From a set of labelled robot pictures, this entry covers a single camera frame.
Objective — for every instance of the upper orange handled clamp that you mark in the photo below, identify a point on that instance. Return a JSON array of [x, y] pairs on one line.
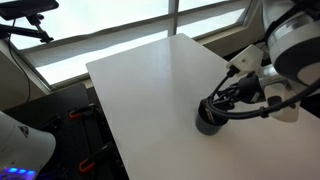
[[78, 113]]

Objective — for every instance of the black side cart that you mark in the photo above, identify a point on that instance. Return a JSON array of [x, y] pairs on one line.
[[76, 140]]

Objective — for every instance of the orange handled clamp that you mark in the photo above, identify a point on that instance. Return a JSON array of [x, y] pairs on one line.
[[88, 165], [78, 113]]

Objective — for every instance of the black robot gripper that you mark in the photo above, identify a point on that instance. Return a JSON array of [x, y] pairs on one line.
[[247, 90]]

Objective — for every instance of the dark blue enamel cup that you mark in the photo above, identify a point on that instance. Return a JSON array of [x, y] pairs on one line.
[[204, 125]]

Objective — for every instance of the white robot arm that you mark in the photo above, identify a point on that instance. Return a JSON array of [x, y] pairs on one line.
[[292, 36]]

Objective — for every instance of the lower orange handled clamp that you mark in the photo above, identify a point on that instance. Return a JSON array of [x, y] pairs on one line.
[[88, 165]]

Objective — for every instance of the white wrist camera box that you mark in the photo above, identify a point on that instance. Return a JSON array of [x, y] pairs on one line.
[[247, 61]]

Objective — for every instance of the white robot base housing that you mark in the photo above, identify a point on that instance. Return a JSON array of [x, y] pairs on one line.
[[24, 151]]

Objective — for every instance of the black camera on stand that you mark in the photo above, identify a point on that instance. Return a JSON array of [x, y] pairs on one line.
[[31, 10]]

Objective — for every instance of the red capped marker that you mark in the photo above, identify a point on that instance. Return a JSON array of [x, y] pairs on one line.
[[208, 113]]

